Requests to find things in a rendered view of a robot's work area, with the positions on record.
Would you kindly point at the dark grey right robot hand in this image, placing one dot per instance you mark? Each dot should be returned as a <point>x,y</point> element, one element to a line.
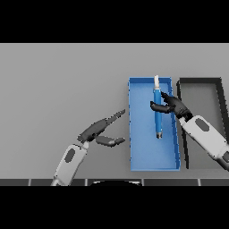
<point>176,105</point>

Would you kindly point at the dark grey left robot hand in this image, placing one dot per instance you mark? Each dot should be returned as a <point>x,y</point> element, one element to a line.
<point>96,129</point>

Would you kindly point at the blue pipe with pale end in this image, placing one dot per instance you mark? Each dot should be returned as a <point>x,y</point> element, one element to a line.
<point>157,113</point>

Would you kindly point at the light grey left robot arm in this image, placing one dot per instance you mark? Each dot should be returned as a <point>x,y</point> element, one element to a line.
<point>70,163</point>

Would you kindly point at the dark grey rectangular bin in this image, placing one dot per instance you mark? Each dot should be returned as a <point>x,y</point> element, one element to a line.
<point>199,101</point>

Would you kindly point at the blue rectangular bin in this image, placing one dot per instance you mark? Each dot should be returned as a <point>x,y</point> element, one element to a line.
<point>146,143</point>

